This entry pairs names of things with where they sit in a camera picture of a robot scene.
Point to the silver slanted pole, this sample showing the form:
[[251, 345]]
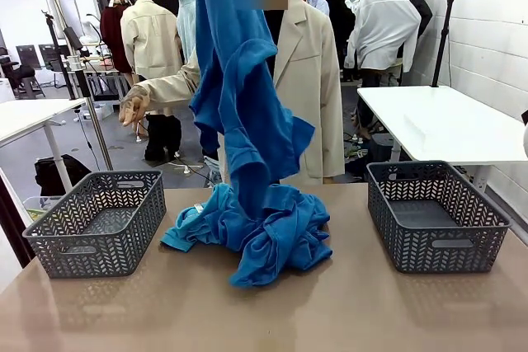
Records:
[[103, 142]]

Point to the mannequin in dark red dress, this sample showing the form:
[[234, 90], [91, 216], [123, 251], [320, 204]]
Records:
[[113, 30]]

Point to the black office chair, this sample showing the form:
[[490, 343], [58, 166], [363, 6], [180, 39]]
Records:
[[22, 73]]

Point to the person's right hand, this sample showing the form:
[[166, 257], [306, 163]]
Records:
[[134, 106]]

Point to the mannequin in light blue shirt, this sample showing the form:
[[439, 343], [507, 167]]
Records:
[[187, 26]]

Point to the grey plastic lattice basket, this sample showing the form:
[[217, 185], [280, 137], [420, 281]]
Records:
[[425, 209], [107, 220]]

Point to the person in beige blazer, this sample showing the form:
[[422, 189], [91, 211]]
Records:
[[305, 80]]

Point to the person's left forearm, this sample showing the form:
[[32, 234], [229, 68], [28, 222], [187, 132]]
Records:
[[336, 133]]

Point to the black lamp stand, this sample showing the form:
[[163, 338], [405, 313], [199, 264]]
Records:
[[72, 38]]

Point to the black tripod stand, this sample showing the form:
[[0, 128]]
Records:
[[443, 38]]

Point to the black bag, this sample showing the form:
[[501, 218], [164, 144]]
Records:
[[53, 175]]

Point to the person's right forearm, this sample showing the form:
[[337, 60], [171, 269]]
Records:
[[173, 88]]

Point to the mannequin in blue shirt, black coat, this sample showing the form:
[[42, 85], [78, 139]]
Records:
[[342, 26]]

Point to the black fluffy boot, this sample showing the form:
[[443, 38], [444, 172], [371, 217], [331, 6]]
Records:
[[154, 137], [173, 133]]

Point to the white table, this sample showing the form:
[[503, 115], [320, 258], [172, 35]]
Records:
[[24, 117], [433, 121]]

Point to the mannequin in beige jacket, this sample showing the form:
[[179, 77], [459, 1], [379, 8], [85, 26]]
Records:
[[148, 38]]

